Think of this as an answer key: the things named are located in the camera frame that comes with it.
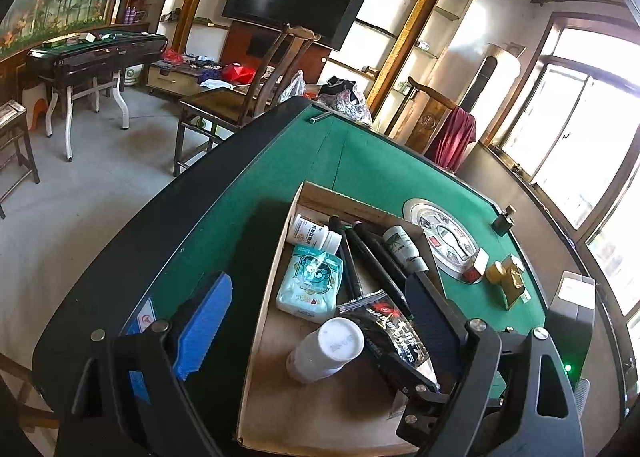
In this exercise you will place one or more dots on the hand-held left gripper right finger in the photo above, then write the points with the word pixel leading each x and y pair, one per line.
pixel 435 332

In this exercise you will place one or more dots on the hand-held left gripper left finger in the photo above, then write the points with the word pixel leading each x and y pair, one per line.
pixel 205 332

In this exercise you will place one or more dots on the black and white wipes packet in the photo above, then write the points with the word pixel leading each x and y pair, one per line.
pixel 395 332

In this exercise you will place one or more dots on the yellow snack packet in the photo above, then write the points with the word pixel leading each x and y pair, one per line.
pixel 515 287

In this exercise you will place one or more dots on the small pink patterned box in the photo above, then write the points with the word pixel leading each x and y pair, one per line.
pixel 477 264

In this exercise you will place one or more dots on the yellow tape roll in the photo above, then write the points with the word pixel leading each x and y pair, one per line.
pixel 496 273

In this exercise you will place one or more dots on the black marker green cap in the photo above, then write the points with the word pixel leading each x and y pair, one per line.
pixel 372 269

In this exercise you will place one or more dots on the white bottle green print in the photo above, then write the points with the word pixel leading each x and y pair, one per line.
pixel 402 247

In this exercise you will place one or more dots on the large white bottle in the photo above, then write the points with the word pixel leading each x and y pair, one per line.
pixel 325 352

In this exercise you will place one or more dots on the cardboard box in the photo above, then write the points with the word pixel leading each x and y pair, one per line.
pixel 280 417

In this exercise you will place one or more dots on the blue cartoon tissue pack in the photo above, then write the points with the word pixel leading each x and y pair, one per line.
pixel 307 282

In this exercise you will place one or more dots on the small white bottle red label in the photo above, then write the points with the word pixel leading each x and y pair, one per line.
pixel 307 232

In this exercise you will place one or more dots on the round grey table control panel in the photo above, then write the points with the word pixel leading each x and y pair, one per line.
pixel 440 232

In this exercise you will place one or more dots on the black holder with wooden knob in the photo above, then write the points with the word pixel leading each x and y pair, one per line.
pixel 503 223

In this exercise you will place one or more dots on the window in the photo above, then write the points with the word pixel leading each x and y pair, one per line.
pixel 565 127

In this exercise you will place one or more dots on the red cloth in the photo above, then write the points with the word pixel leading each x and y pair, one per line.
pixel 455 137

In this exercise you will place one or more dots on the carved back wooden chair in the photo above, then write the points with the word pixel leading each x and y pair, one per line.
pixel 430 119

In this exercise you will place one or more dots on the slat back wooden chair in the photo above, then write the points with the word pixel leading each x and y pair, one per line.
pixel 215 104

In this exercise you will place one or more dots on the floral bag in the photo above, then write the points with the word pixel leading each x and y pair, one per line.
pixel 350 104

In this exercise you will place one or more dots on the metal rod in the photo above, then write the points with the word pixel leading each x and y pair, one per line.
pixel 320 117

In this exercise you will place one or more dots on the low wooden cabinet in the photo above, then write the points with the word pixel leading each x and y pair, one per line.
pixel 170 79

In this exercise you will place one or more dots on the standing air conditioner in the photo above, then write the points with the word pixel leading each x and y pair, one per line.
pixel 492 77

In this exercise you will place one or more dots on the clear plastic bag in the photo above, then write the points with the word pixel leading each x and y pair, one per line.
pixel 295 87

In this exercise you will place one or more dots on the red plastic bag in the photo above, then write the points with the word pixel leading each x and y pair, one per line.
pixel 237 73

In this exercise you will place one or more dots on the black cloth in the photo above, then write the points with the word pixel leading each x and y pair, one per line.
pixel 342 84

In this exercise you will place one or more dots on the white bucket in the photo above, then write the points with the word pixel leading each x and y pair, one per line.
pixel 131 76

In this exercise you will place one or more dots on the orange and white stool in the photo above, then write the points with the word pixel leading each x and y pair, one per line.
pixel 36 107

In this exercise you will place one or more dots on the wooden stool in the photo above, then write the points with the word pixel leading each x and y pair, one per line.
pixel 10 117

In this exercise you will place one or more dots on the dark folding game table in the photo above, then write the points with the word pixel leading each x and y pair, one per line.
pixel 95 54

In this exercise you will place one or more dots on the black television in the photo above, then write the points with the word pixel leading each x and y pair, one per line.
pixel 290 2

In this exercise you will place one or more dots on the wooden wall shelf unit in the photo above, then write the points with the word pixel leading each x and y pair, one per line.
pixel 400 17

